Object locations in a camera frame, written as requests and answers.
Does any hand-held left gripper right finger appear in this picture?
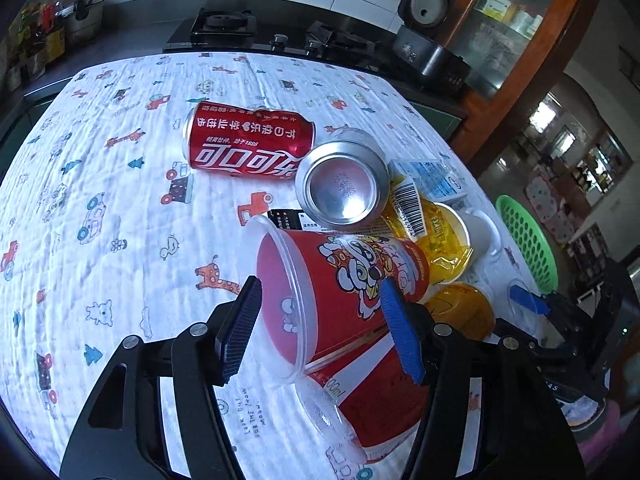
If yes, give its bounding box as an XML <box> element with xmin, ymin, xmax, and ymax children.
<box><xmin>381</xmin><ymin>279</ymin><xmax>587</xmax><ymax>480</ymax></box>

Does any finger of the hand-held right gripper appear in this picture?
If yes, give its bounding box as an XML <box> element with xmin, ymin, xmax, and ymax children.
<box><xmin>509</xmin><ymin>284</ymin><xmax>593</xmax><ymax>333</ymax></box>
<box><xmin>492</xmin><ymin>320</ymin><xmax>568</xmax><ymax>361</ymax></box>

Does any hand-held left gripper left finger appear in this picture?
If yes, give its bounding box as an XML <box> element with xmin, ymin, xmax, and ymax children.
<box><xmin>60</xmin><ymin>275</ymin><xmax>264</xmax><ymax>480</ymax></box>

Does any green plastic basket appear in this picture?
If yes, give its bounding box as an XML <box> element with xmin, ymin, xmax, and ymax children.
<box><xmin>495</xmin><ymin>194</ymin><xmax>559</xmax><ymax>296</ymax></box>

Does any yellow plastic cup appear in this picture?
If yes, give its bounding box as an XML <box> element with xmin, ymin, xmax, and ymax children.
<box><xmin>425</xmin><ymin>282</ymin><xmax>496</xmax><ymax>342</ymax></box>

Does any red and white plastic cup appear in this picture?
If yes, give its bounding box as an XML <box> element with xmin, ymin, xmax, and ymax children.
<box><xmin>295</xmin><ymin>330</ymin><xmax>432</xmax><ymax>466</ymax></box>

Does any red cartoon print plastic cup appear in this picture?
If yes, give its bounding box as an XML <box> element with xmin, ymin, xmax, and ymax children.
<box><xmin>241</xmin><ymin>215</ymin><xmax>431</xmax><ymax>385</ymax></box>

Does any yellow cup with barcode label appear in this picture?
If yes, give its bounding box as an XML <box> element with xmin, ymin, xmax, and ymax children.
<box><xmin>382</xmin><ymin>175</ymin><xmax>473</xmax><ymax>283</ymax></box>

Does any blue and white milk carton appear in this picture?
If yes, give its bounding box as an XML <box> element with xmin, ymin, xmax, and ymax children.
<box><xmin>387</xmin><ymin>159</ymin><xmax>468</xmax><ymax>203</ymax></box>

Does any silver aluminium can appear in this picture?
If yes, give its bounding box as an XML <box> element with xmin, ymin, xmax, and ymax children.
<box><xmin>295</xmin><ymin>129</ymin><xmax>392</xmax><ymax>225</ymax></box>

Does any red cola can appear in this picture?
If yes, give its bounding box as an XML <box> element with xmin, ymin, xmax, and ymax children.
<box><xmin>181</xmin><ymin>101</ymin><xmax>317</xmax><ymax>181</ymax></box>

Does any printed white tablecloth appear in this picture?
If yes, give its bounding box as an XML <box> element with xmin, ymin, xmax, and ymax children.
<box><xmin>0</xmin><ymin>52</ymin><xmax>551</xmax><ymax>480</ymax></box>

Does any wooden glass door cabinet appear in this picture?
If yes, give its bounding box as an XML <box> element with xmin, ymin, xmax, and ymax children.
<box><xmin>440</xmin><ymin>0</ymin><xmax>603</xmax><ymax>176</ymax></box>

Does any black rice cooker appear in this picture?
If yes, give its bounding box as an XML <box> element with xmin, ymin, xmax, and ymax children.
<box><xmin>391</xmin><ymin>0</ymin><xmax>472</xmax><ymax>92</ymax></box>

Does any black gas stove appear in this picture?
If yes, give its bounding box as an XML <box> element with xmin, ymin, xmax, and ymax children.
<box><xmin>164</xmin><ymin>7</ymin><xmax>396</xmax><ymax>73</ymax></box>

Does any group of condiment bottles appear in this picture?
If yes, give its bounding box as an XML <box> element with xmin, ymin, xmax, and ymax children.
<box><xmin>5</xmin><ymin>0</ymin><xmax>66</xmax><ymax>81</ymax></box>

